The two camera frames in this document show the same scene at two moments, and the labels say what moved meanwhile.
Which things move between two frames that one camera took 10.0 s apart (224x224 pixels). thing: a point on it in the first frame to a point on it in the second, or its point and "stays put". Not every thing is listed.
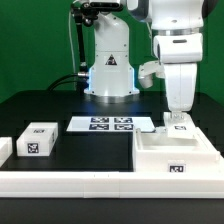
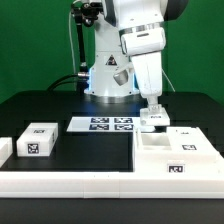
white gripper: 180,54 to 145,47
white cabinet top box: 37,139 stays put
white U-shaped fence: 107,184 stays put
